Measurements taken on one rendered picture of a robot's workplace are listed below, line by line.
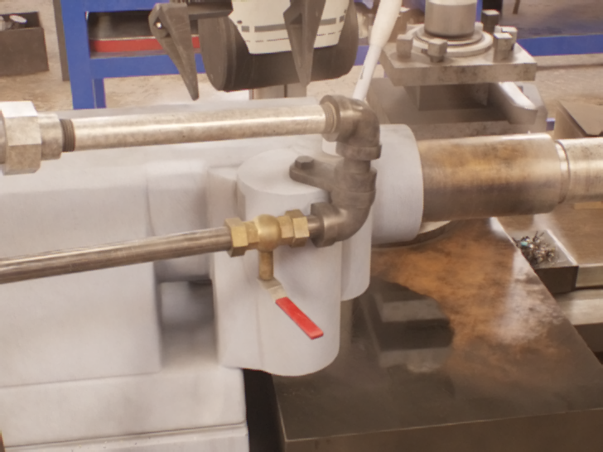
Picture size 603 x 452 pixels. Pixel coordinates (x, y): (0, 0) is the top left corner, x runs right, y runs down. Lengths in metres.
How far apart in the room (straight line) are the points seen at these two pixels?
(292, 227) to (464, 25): 0.50
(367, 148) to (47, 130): 0.24
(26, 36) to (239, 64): 3.32
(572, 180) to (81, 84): 1.93
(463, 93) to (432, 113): 0.04
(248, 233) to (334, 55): 0.75
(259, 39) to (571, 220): 2.07
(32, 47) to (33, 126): 4.06
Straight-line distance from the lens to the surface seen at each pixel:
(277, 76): 1.41
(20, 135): 0.60
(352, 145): 0.70
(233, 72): 1.38
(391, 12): 0.81
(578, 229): 3.23
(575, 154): 0.93
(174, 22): 0.77
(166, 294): 0.93
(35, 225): 0.81
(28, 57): 4.68
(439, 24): 1.14
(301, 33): 0.84
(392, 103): 1.17
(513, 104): 1.12
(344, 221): 0.72
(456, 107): 1.16
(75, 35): 2.64
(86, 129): 0.62
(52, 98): 4.33
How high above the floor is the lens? 1.48
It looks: 28 degrees down
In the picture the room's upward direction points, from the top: straight up
